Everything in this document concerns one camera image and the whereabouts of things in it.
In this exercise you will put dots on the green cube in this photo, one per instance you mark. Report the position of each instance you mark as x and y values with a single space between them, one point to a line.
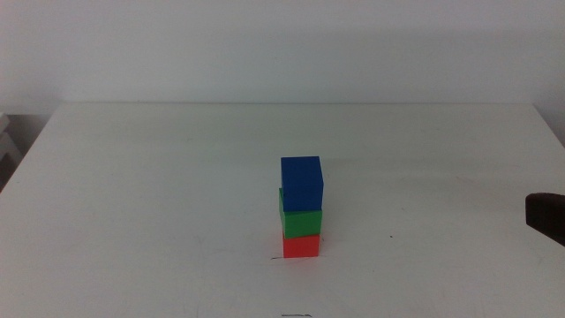
302 224

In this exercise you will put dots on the blue cube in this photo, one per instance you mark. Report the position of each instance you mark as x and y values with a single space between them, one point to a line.
302 183

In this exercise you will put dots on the red cube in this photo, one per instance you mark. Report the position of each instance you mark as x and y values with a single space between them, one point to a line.
301 247

